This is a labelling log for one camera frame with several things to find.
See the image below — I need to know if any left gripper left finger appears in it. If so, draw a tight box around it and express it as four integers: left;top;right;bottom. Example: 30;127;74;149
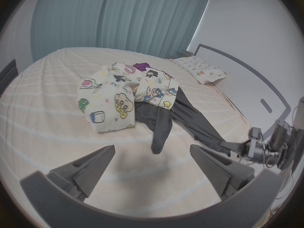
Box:
49;145;116;200

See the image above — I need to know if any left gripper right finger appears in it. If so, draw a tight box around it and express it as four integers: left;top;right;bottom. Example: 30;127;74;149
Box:
190;144;256;198

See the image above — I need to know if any black T-shirt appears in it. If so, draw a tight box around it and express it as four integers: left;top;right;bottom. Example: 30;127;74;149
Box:
134;87;232;157

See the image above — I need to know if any bed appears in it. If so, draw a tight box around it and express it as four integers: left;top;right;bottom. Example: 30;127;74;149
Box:
0;44;291;218

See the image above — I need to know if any white printed pyjama garment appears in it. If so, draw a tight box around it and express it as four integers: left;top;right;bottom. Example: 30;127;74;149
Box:
76;62;179;133

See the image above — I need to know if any white printed pillow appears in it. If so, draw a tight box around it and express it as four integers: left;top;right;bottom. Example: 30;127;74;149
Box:
169;56;226;85

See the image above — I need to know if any purple garment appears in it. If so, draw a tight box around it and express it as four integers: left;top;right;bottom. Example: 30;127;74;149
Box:
133;62;155;73

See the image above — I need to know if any grey bedside table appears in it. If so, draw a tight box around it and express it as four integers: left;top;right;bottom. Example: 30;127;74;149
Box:
166;49;196;60

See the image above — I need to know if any blue-green curtain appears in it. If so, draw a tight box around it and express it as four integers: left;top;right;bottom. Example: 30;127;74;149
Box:
30;0;214;62

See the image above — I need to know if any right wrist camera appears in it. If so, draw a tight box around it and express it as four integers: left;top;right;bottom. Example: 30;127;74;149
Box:
248;127;263;147

